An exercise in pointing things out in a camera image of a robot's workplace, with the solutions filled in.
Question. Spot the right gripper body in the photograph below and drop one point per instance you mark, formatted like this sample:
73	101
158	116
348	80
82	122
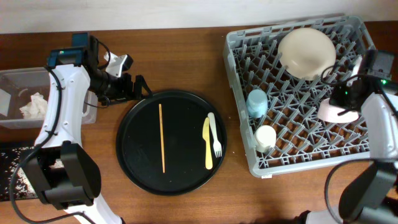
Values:
347	101

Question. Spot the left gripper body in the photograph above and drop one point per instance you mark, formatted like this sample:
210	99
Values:
135	87

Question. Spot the wooden chopstick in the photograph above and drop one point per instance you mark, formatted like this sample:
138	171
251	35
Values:
162	138

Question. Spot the pink small bowl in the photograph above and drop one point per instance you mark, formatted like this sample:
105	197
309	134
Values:
329	113

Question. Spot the cream round plate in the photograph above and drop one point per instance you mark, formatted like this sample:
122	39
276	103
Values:
306	53

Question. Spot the yellow plastic knife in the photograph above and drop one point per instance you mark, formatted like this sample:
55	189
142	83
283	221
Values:
206	137

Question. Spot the light blue plastic cup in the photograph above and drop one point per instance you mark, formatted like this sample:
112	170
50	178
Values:
257	103

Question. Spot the cream plastic cup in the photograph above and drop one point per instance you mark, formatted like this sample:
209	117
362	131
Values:
265	138

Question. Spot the white plastic fork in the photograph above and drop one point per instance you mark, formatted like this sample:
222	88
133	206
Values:
216	144

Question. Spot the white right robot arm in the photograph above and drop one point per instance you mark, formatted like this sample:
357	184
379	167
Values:
365	199

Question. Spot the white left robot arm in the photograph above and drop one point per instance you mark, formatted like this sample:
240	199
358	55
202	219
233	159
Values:
60	171

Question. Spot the grey dishwasher rack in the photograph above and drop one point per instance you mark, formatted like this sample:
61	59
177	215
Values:
303	140

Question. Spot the clear plastic waste bin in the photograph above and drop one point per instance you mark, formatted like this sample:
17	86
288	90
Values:
18	85

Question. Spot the black round tray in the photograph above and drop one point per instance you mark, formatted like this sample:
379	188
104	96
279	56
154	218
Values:
138	146

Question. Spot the large crumpled white tissue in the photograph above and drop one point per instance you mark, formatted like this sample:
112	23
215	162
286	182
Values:
36	108

